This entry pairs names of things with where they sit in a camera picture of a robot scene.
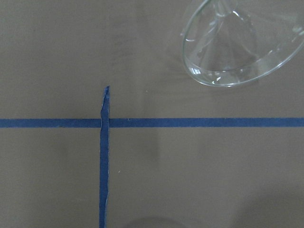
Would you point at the clear glass funnel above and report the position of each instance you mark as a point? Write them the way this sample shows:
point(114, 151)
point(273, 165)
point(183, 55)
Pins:
point(227, 43)

